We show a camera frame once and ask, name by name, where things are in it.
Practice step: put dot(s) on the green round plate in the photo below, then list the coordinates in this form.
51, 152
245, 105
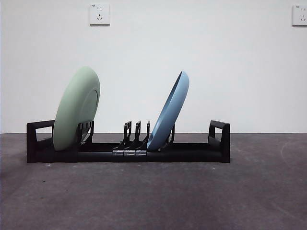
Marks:
72, 107

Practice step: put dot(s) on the black plate rack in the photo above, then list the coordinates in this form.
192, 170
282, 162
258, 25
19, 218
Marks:
192, 155

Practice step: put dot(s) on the blue round plate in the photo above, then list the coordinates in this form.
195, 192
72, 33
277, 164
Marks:
168, 112

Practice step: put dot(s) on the white wall socket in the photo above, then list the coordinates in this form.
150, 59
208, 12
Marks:
299, 15
100, 14

